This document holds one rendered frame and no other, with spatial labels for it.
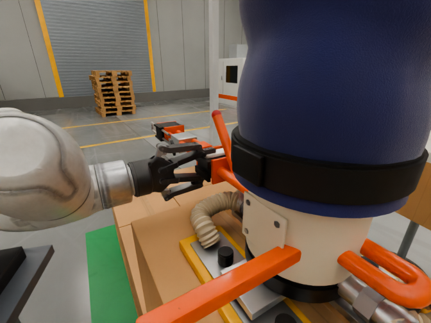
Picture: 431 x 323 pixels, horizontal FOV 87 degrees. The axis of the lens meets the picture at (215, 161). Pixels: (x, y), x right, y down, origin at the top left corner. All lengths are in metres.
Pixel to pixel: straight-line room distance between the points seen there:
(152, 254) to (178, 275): 0.08
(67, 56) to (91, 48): 0.87
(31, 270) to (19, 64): 9.42
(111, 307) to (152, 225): 1.31
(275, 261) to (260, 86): 0.19
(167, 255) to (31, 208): 0.27
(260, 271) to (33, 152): 0.26
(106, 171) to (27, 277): 0.70
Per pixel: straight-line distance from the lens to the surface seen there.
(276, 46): 0.24
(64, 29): 10.17
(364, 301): 0.37
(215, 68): 4.17
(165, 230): 0.55
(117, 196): 0.46
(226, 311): 0.39
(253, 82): 0.25
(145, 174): 0.47
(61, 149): 0.28
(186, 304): 0.25
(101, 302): 1.89
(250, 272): 0.28
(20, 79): 10.28
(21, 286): 1.07
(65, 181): 0.29
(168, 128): 0.81
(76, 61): 10.11
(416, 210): 1.69
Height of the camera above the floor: 1.42
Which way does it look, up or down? 23 degrees down
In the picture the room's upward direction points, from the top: straight up
